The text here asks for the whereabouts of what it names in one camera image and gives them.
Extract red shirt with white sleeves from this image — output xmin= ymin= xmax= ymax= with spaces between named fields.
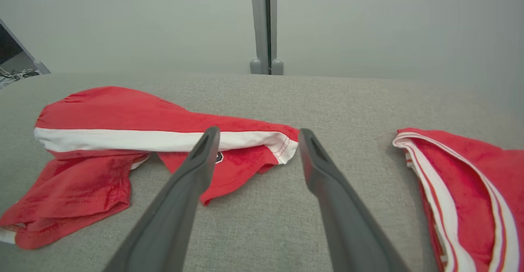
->
xmin=392 ymin=128 xmax=524 ymax=272

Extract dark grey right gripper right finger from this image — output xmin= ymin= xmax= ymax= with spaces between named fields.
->
xmin=298 ymin=128 xmax=410 ymax=272

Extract white tangled cables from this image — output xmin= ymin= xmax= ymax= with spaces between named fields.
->
xmin=0 ymin=67 xmax=40 ymax=85

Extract grey framed dark panel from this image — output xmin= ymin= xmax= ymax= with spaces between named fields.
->
xmin=0 ymin=18 xmax=52 ymax=76

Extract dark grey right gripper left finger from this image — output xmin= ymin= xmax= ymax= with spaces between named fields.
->
xmin=102 ymin=126 xmax=221 ymax=272

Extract grey vertical partition post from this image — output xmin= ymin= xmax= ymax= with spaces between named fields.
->
xmin=250 ymin=0 xmax=284 ymax=75

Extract red shirt with black logo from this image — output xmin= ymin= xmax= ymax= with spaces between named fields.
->
xmin=0 ymin=86 xmax=300 ymax=250

